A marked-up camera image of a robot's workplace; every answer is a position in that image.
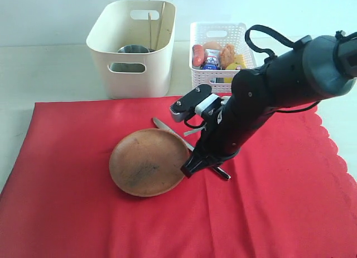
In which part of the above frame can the wooden chopstick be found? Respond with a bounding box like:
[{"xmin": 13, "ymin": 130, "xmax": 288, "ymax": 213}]
[
  {"xmin": 148, "ymin": 12, "xmax": 152, "ymax": 49},
  {"xmin": 155, "ymin": 1, "xmax": 166, "ymax": 50}
]

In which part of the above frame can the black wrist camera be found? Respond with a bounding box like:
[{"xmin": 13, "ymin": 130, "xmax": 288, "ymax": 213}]
[{"xmin": 170, "ymin": 84, "xmax": 223, "ymax": 123}]

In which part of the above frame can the red sausage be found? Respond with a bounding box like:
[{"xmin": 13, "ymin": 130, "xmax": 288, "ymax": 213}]
[{"xmin": 192, "ymin": 44, "xmax": 205, "ymax": 67}]

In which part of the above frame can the white perforated plastic basket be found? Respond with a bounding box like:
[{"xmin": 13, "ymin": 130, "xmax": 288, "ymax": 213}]
[{"xmin": 189, "ymin": 22, "xmax": 256, "ymax": 93}]

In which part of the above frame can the silver table knife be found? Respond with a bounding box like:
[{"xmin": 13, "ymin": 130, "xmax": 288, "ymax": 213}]
[{"xmin": 152, "ymin": 117, "xmax": 231, "ymax": 181}]

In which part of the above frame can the cream plastic bin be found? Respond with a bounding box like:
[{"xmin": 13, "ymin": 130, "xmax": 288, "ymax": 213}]
[{"xmin": 86, "ymin": 0, "xmax": 176, "ymax": 99}]

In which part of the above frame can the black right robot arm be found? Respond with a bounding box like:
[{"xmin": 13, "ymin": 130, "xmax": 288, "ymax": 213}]
[{"xmin": 170, "ymin": 25, "xmax": 356, "ymax": 177}]

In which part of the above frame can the red tablecloth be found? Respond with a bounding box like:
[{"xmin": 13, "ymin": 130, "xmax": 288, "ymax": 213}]
[{"xmin": 1, "ymin": 97, "xmax": 356, "ymax": 257}]

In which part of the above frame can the yellow lemon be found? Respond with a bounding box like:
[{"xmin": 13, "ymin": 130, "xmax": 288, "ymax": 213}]
[{"xmin": 225, "ymin": 62, "xmax": 247, "ymax": 71}]

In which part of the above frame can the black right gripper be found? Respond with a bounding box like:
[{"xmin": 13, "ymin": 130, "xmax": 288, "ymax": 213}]
[{"xmin": 181, "ymin": 121, "xmax": 243, "ymax": 178}]

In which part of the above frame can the brown wooden plate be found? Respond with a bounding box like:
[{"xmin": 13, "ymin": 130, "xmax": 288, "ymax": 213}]
[{"xmin": 109, "ymin": 128, "xmax": 189, "ymax": 197}]

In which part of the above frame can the orange fried chicken piece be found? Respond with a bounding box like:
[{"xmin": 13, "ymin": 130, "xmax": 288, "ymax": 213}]
[{"xmin": 220, "ymin": 43, "xmax": 235, "ymax": 69}]

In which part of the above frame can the blue white milk carton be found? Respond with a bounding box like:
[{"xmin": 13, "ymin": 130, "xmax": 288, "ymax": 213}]
[{"xmin": 200, "ymin": 48, "xmax": 221, "ymax": 70}]

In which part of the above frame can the brown egg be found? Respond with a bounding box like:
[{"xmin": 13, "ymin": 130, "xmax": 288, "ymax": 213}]
[{"xmin": 202, "ymin": 41, "xmax": 222, "ymax": 51}]

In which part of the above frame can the steel cup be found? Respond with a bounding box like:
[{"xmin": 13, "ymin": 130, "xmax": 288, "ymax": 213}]
[{"xmin": 117, "ymin": 44, "xmax": 155, "ymax": 53}]

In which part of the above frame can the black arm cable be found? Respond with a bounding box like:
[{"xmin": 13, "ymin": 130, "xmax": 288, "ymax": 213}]
[{"xmin": 244, "ymin": 25, "xmax": 296, "ymax": 61}]

